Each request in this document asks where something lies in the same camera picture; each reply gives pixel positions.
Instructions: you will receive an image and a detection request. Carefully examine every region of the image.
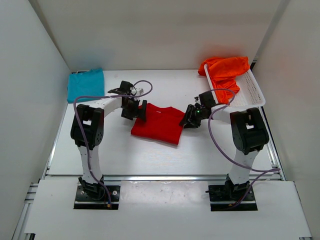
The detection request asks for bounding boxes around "red t shirt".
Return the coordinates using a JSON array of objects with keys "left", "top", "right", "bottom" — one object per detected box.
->
[{"left": 130, "top": 103, "right": 185, "bottom": 146}]

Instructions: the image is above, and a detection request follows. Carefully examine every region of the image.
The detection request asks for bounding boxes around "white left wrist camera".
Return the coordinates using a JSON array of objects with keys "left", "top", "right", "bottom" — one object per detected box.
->
[{"left": 131, "top": 87, "right": 144, "bottom": 96}]

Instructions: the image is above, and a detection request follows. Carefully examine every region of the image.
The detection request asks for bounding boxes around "teal t shirt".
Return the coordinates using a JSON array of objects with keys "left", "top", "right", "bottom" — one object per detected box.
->
[{"left": 67, "top": 68, "right": 105, "bottom": 104}]

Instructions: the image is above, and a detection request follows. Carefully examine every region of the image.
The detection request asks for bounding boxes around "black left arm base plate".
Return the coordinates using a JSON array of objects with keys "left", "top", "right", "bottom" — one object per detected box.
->
[{"left": 73, "top": 183, "right": 121, "bottom": 210}]

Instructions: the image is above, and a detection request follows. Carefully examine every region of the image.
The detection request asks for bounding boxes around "white wire rack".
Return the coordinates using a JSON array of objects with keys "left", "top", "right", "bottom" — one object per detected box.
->
[{"left": 203, "top": 62, "right": 266, "bottom": 108}]

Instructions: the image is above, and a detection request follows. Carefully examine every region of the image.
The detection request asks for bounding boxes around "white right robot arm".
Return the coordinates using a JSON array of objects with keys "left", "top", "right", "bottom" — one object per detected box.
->
[{"left": 179, "top": 90, "right": 273, "bottom": 193}]

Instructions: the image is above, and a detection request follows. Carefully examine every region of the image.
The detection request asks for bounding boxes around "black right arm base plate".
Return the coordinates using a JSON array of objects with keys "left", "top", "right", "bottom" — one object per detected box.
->
[{"left": 205, "top": 185, "right": 258, "bottom": 212}]

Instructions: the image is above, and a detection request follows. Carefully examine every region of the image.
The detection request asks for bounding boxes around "orange t shirt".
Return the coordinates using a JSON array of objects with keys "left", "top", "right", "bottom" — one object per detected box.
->
[{"left": 198, "top": 56, "right": 250, "bottom": 95}]

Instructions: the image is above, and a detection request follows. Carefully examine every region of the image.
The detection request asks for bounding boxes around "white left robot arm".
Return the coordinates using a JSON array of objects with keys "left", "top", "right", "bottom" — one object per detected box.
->
[{"left": 70, "top": 80, "right": 153, "bottom": 204}]

